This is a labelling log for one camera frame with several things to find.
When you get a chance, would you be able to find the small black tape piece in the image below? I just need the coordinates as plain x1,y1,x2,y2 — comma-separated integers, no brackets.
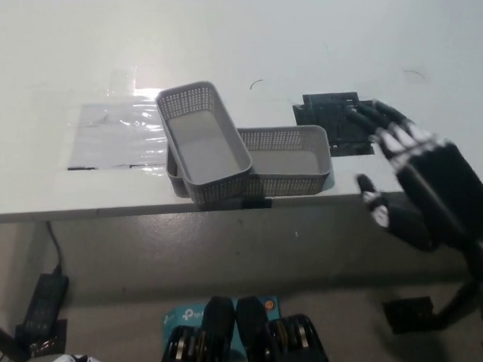
240,195,274,210

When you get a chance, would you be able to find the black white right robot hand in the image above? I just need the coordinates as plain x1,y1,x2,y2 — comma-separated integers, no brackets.
342,98,483,255

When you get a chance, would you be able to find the small grey perforated plastic basket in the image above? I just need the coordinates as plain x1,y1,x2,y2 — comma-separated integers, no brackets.
151,79,257,210

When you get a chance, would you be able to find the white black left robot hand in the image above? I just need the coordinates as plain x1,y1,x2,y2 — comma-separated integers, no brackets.
56,352,116,362

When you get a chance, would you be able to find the long grey perforated plastic basket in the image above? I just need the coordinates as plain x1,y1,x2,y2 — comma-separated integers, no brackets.
165,120,334,205

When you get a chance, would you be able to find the black adapter cable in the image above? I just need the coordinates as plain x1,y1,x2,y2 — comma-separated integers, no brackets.
42,220,66,276

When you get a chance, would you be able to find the clear plastic sheet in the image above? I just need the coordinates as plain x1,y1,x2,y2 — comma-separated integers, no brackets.
59,85,174,175

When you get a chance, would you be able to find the teal tp-link box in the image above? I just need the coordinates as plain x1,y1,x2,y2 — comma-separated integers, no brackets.
162,291,282,354

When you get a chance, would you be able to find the black power adapter brick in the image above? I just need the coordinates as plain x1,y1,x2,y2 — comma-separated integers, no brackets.
23,272,71,334

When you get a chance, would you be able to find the large black tape patch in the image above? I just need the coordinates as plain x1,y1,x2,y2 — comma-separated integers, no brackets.
290,88,379,159

